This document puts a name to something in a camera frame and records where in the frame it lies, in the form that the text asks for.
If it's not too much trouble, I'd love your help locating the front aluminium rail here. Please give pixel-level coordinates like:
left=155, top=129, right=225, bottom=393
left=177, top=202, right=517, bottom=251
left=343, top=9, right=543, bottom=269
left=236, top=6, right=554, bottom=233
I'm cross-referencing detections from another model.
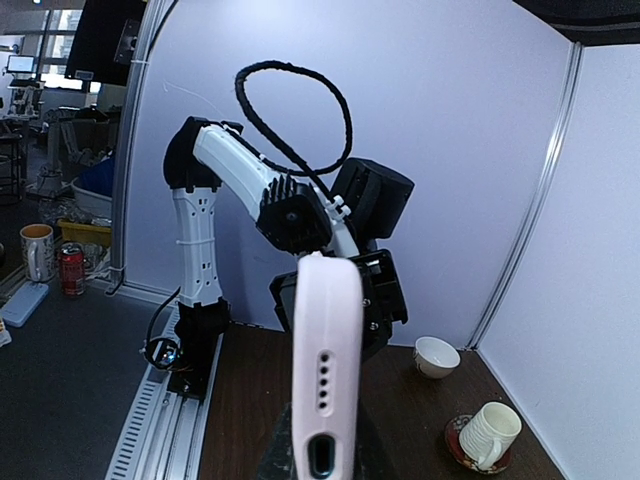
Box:
left=105, top=336, right=224, bottom=479

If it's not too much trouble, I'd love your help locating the orange inside mug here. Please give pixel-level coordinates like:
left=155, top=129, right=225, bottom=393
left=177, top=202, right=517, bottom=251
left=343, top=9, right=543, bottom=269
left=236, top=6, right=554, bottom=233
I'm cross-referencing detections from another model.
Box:
left=20, top=224, right=55, bottom=283

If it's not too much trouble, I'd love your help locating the red coaster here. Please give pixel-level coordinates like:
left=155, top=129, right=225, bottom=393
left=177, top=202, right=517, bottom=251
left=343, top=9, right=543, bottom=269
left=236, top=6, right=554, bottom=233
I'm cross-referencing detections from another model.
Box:
left=444, top=414, right=513, bottom=475

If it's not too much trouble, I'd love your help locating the blue flat box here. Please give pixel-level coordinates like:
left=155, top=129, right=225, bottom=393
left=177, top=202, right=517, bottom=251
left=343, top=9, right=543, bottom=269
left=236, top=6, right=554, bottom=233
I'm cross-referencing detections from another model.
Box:
left=1, top=281, right=49, bottom=328

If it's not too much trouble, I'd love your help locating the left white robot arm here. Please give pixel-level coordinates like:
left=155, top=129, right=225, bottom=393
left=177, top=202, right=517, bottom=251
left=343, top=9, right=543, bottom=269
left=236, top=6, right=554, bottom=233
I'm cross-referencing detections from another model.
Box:
left=148, top=117, right=414, bottom=400

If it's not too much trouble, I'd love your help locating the cream ceramic mug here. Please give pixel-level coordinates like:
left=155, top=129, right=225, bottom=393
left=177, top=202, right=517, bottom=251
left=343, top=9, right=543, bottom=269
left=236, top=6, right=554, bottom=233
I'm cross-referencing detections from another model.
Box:
left=459, top=402, right=522, bottom=471

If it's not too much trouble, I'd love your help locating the white small bowl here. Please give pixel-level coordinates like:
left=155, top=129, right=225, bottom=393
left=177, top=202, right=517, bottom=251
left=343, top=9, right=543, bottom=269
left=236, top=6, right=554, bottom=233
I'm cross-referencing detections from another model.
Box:
left=413, top=336, right=461, bottom=380

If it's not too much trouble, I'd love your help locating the right aluminium frame post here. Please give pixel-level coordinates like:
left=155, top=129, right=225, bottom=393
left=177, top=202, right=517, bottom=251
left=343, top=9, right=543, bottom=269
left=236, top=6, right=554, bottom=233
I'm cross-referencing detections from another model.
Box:
left=464, top=42, right=585, bottom=351

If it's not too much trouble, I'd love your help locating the red soda can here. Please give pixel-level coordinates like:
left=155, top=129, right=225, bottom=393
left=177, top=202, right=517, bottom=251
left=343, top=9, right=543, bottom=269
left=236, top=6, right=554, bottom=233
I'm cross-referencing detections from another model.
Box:
left=59, top=242, right=85, bottom=297

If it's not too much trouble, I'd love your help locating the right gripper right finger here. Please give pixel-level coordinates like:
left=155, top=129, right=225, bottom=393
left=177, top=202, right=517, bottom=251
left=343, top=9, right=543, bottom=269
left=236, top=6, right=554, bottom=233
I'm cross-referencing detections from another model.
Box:
left=354, top=409, right=395, bottom=480

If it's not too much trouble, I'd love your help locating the aluminium frame post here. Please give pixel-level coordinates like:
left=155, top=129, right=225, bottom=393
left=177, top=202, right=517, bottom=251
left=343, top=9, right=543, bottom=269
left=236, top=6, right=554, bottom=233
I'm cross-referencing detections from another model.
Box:
left=104, top=1, right=177, bottom=297
left=464, top=42, right=585, bottom=351

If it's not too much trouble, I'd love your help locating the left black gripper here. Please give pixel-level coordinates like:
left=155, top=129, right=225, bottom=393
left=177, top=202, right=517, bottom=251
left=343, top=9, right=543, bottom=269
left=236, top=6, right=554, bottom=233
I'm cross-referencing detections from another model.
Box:
left=268, top=249, right=409, bottom=374

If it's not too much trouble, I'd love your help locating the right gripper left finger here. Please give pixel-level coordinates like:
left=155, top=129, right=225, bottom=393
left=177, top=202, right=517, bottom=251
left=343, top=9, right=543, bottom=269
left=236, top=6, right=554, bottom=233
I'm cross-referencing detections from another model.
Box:
left=256, top=403, right=295, bottom=480

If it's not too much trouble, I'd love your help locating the black monitor screen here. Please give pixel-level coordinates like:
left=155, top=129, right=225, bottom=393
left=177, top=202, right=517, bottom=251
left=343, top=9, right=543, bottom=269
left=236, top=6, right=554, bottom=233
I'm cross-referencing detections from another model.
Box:
left=64, top=0, right=147, bottom=86

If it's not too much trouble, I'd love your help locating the black phone white case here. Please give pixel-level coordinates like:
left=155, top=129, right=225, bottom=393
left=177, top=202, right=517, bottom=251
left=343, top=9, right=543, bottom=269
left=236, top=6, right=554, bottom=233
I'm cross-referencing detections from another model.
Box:
left=291, top=253, right=363, bottom=479

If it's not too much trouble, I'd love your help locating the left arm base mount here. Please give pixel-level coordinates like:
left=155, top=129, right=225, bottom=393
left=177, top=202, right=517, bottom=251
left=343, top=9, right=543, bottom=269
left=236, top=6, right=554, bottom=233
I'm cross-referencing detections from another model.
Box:
left=142, top=296, right=231, bottom=401

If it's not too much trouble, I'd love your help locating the left aluminium frame post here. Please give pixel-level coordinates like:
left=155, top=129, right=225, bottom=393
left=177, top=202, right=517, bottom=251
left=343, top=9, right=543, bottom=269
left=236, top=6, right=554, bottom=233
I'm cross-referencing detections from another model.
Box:
left=104, top=1, right=177, bottom=297

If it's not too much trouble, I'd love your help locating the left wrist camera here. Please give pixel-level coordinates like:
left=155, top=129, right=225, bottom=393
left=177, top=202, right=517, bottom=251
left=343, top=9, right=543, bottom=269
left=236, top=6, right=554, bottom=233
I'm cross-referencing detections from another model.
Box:
left=247, top=174, right=360, bottom=258

